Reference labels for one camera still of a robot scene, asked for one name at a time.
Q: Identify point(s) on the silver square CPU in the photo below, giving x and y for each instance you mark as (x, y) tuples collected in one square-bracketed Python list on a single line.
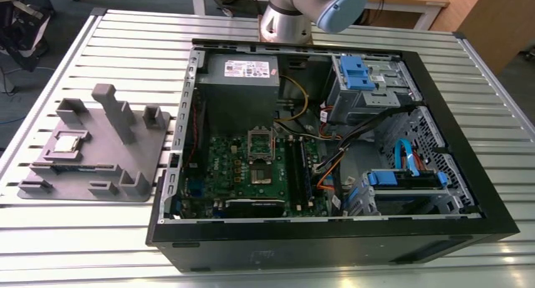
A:
[(68, 144)]

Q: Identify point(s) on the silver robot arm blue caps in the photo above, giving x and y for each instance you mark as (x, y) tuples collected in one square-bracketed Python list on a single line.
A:
[(288, 22)]

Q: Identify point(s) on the CPU socket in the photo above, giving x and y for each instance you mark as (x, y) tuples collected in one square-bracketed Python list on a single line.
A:
[(260, 175)]

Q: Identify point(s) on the RAM stick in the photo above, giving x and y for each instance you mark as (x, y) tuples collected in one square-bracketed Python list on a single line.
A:
[(78, 168)]

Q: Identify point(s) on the grey plastic parts rack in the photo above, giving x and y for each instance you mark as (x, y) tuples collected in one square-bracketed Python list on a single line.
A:
[(104, 166)]

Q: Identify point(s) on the grey power supply unit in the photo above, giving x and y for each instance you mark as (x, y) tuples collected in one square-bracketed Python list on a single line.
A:
[(237, 78)]

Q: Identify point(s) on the green motherboard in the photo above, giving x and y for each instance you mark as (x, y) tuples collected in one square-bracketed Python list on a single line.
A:
[(225, 178)]

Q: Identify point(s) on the black RAM slot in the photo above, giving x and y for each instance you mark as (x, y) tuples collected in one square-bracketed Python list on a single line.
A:
[(304, 172), (292, 172)]

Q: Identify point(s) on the black graphics card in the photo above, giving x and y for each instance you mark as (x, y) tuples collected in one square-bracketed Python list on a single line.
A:
[(254, 208)]

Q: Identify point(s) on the grey metal drive cage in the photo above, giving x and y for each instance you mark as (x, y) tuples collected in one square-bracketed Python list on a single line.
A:
[(376, 103)]

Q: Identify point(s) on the black open PC case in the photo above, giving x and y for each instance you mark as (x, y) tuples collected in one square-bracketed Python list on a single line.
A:
[(292, 247)]

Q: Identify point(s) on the empty blue disk carrier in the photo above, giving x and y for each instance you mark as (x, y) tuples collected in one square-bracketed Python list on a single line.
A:
[(352, 200)]

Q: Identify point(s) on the hard disk in blue carrier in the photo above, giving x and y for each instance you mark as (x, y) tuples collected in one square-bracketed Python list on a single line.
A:
[(381, 178)]

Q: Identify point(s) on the metal disk bay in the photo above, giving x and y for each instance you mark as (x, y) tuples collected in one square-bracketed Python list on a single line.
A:
[(411, 192)]

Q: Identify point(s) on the wooden cabinet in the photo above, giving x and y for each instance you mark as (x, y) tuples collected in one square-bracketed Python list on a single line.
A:
[(492, 25)]

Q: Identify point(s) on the white metal desk frame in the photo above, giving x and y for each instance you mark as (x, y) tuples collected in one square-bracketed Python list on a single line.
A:
[(206, 6)]

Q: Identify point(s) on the blue plastic drive rail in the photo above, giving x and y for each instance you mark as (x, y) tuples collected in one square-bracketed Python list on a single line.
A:
[(359, 83), (352, 64)]

